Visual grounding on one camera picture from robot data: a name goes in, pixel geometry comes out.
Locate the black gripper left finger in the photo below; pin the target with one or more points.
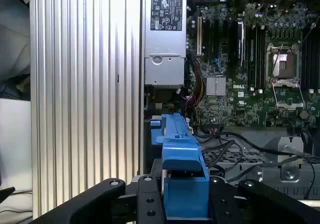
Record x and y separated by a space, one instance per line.
147 201

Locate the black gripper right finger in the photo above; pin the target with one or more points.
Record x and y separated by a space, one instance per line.
222 204

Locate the hard disk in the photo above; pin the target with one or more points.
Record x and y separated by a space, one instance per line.
186 199

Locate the black RAM slot bank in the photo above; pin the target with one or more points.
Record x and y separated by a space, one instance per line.
312 64
261 59

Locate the black expansion slot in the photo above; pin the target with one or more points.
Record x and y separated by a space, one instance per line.
217 37
207 37

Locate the white expansion slot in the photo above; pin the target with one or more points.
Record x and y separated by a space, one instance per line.
199 35

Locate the grey PC case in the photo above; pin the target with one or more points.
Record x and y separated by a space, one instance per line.
272 132

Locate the green motherboard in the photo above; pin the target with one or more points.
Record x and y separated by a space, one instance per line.
250 109

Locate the silver chipset heatsink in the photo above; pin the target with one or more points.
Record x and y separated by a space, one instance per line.
216 86

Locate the metal socket cover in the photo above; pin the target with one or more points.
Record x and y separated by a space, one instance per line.
290 104

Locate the silver power supply unit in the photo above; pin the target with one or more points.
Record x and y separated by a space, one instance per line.
163 66

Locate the blue board connector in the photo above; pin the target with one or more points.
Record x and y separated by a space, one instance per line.
218 64

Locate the CPU socket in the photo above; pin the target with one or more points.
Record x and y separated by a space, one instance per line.
287 66

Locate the thin metal locking lever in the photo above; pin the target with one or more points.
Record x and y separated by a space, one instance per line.
311 32
278 56

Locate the black graphics card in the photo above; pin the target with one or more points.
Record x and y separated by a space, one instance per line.
240 44

